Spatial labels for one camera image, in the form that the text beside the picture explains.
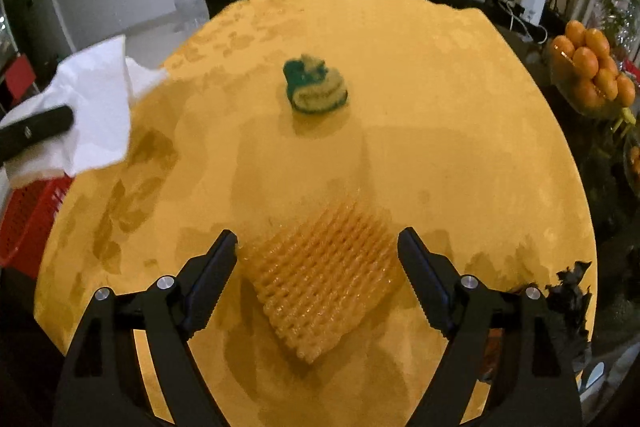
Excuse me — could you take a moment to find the dark dried peel trash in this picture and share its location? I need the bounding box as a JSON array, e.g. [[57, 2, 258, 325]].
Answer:
[[546, 261, 592, 339]]

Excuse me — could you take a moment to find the white paper wrapper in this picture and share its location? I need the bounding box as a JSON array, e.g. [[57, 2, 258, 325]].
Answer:
[[1, 36, 168, 188]]

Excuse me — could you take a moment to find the yellow foam fruit net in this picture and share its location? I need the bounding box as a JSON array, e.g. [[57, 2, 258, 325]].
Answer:
[[238, 199, 402, 364]]

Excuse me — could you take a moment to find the red plastic trash basket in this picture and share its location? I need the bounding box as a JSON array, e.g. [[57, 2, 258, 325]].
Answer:
[[1, 176, 74, 280]]

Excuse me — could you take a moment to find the red chair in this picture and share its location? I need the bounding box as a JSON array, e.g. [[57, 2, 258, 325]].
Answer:
[[4, 54, 39, 106]]

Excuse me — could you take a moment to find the clear large water bottle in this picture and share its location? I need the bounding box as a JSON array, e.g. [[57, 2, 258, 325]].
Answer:
[[174, 0, 209, 31]]

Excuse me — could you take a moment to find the yellow patterned tablecloth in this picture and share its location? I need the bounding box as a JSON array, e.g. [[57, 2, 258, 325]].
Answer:
[[34, 0, 599, 427]]

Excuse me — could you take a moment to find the glass bowl of oranges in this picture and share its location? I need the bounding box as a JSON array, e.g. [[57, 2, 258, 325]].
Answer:
[[548, 20, 639, 124]]

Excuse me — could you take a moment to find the white router box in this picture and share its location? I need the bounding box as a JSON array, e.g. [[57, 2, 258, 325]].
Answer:
[[520, 0, 547, 26]]

